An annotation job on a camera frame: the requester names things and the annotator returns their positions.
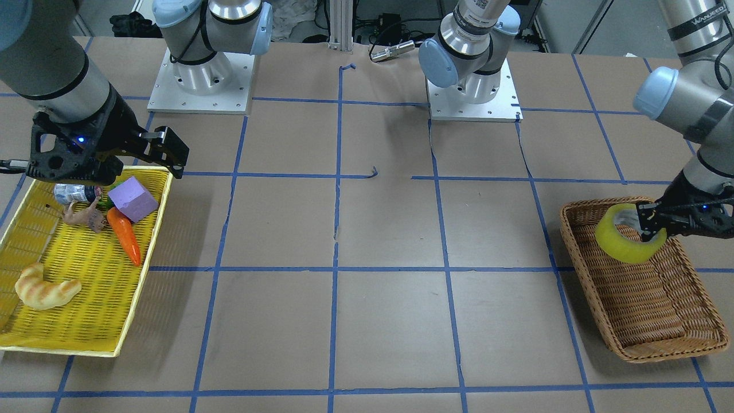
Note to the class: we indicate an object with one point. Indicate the toy croissant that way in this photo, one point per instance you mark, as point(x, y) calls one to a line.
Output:
point(40, 294)

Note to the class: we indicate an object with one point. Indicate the brown toy animal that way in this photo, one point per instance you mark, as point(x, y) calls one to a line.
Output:
point(90, 217)

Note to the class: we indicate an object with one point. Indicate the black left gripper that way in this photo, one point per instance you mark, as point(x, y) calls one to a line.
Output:
point(690, 189)

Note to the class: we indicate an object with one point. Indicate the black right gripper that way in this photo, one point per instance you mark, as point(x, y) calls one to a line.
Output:
point(116, 127)

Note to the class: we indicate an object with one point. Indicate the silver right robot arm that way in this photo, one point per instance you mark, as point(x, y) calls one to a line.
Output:
point(45, 65)

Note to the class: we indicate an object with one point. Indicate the silver metal connector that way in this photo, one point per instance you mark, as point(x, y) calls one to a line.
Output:
point(392, 51)

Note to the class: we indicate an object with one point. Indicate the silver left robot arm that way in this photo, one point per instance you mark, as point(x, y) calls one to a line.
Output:
point(695, 100)

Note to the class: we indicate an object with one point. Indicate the aluminium frame post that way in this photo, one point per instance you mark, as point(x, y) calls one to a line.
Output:
point(341, 17)

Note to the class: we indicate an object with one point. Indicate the yellow tape roll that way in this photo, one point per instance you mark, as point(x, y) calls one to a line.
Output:
point(619, 234)

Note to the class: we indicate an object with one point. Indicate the orange toy carrot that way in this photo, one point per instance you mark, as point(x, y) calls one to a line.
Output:
point(122, 227)

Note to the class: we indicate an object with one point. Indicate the purple foam block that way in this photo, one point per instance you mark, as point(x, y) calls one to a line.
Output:
point(133, 199)

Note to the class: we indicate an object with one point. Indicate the brown wicker basket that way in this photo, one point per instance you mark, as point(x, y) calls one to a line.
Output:
point(645, 311)

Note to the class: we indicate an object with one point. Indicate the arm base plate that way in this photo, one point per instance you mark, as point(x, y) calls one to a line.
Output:
point(221, 86)
point(473, 92)

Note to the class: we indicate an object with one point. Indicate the yellow plastic tray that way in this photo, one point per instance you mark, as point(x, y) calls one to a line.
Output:
point(95, 321)

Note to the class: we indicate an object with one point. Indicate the green toy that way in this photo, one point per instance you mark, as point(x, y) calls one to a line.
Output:
point(106, 202)

